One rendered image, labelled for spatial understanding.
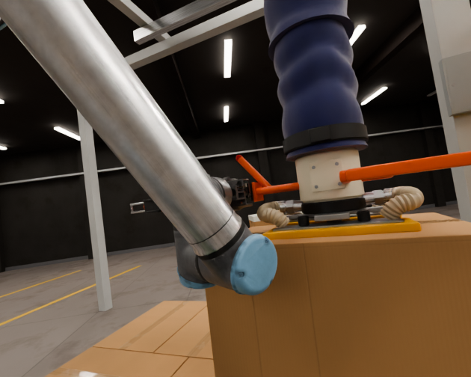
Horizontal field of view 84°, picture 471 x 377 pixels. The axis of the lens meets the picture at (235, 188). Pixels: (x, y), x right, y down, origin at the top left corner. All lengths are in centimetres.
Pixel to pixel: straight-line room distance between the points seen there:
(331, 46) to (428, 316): 63
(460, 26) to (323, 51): 131
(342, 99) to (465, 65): 120
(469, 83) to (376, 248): 137
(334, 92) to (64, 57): 57
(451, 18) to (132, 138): 187
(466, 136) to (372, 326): 138
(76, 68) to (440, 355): 72
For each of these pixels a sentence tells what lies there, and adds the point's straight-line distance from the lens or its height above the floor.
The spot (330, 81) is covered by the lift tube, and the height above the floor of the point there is 144.
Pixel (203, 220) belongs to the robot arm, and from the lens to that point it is 36.
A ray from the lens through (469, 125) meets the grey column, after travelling 185.
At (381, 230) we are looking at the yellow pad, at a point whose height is 108.
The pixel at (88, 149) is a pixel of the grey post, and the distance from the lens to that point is 417.
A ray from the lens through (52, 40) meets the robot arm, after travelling 37.
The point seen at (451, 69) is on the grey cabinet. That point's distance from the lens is 185.
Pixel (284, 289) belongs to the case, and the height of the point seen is 97.
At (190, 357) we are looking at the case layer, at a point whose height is 54.
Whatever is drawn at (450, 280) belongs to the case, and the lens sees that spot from 62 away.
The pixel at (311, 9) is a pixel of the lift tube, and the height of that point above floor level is 163.
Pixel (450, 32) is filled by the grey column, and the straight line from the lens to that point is 198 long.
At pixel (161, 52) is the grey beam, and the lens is 366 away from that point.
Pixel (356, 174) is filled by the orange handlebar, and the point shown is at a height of 120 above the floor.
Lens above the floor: 118
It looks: 3 degrees up
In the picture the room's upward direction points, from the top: 8 degrees counter-clockwise
